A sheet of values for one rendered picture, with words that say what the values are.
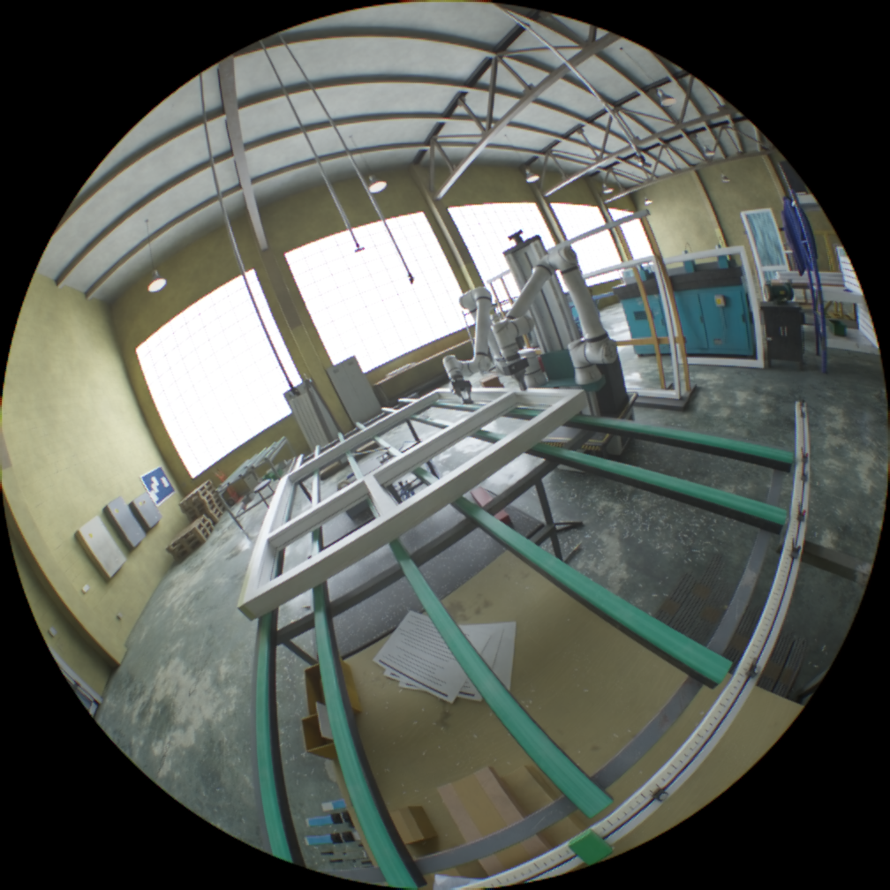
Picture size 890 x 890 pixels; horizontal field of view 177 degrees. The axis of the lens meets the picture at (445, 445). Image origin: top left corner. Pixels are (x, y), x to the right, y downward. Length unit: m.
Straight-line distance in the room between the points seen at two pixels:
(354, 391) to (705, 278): 8.26
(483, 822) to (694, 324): 4.73
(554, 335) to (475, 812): 2.39
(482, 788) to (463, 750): 0.17
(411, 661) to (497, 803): 0.48
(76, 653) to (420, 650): 5.83
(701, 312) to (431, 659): 4.55
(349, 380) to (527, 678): 8.18
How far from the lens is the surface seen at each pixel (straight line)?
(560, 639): 0.76
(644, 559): 1.68
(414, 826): 0.72
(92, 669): 6.23
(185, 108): 8.02
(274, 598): 0.98
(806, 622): 1.70
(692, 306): 4.57
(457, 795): 0.61
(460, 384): 1.73
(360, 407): 8.46
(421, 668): 0.84
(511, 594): 0.87
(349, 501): 1.25
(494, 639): 0.80
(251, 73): 7.91
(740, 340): 4.53
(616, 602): 0.53
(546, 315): 2.25
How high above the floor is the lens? 1.33
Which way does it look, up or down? 20 degrees down
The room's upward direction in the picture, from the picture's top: 25 degrees counter-clockwise
